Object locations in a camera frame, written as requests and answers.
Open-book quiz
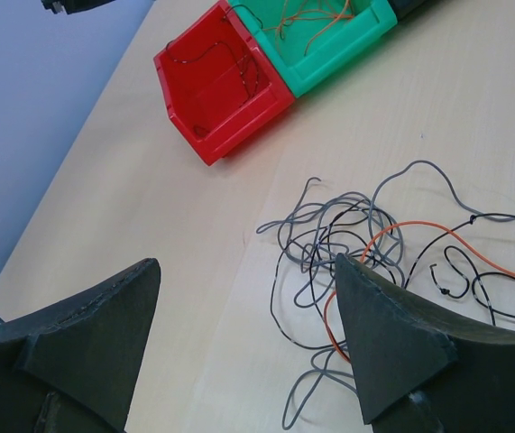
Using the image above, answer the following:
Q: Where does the black plastic bin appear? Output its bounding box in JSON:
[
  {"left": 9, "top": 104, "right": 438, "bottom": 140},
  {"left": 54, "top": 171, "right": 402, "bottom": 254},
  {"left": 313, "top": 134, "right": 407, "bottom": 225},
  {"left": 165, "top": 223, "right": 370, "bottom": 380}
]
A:
[{"left": 388, "top": 0, "right": 438, "bottom": 21}]

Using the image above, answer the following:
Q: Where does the green plastic bin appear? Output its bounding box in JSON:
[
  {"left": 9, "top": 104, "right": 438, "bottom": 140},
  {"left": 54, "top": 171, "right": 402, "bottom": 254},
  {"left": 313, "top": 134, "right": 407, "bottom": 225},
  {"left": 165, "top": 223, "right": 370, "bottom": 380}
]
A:
[{"left": 229, "top": 0, "right": 398, "bottom": 97}]

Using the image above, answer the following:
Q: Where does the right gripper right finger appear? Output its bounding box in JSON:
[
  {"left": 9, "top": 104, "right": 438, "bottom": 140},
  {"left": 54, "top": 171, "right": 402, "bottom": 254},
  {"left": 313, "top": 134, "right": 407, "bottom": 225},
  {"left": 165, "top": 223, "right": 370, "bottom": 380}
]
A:
[{"left": 336, "top": 255, "right": 515, "bottom": 432}]

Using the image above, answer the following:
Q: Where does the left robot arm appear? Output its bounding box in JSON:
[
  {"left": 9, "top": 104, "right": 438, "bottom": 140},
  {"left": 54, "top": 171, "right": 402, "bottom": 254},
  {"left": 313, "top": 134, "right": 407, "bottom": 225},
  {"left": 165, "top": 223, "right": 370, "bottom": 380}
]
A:
[{"left": 41, "top": 0, "right": 114, "bottom": 14}]

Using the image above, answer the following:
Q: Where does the thin cable bundle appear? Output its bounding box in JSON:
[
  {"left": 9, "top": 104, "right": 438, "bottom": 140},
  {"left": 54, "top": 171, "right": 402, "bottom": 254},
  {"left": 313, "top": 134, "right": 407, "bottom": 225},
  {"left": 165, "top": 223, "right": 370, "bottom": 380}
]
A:
[{"left": 255, "top": 160, "right": 515, "bottom": 429}]

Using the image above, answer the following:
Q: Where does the red plastic bin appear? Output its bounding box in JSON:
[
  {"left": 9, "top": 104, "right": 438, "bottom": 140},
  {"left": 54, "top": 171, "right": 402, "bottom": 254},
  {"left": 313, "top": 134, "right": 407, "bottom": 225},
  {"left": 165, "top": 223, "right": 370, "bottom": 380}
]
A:
[{"left": 154, "top": 1, "right": 295, "bottom": 166}]

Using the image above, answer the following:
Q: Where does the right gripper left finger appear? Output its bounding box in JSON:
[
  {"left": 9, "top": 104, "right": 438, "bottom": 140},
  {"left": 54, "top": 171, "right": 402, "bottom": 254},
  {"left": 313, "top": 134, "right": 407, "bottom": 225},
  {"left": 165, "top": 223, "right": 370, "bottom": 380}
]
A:
[{"left": 0, "top": 258, "right": 161, "bottom": 432}]

